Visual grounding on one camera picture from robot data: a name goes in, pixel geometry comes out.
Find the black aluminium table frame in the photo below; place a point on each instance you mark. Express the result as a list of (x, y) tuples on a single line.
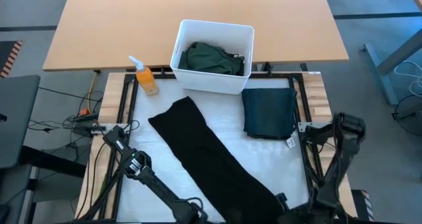
[(116, 184)]

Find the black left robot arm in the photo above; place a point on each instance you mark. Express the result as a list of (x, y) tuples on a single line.
[(141, 171)]

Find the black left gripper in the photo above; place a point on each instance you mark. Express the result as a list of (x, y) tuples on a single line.
[(194, 217)]

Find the black hazard-striped box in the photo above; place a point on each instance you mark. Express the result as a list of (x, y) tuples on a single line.
[(359, 207)]

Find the dark blue denim jeans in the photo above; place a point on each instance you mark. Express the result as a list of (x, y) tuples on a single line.
[(268, 112)]

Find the white plastic laundry basket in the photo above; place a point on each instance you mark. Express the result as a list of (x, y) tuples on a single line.
[(211, 82)]

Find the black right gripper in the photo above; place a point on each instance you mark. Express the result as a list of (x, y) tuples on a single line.
[(301, 215)]

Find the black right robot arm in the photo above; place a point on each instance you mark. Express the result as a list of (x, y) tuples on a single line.
[(343, 145)]

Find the dark green garment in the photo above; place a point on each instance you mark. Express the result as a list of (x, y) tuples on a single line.
[(204, 57)]

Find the white paper garment tag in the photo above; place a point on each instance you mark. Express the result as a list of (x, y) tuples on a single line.
[(290, 142)]

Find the black hazard-striped floor mat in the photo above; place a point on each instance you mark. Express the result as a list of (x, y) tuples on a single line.
[(5, 56)]

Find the black garment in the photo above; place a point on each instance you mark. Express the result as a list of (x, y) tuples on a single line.
[(204, 151), (240, 66)]

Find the orange spray bottle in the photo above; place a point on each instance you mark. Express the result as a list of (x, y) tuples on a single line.
[(147, 80)]

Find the dark grey chair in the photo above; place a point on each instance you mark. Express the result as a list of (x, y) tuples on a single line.
[(16, 118)]

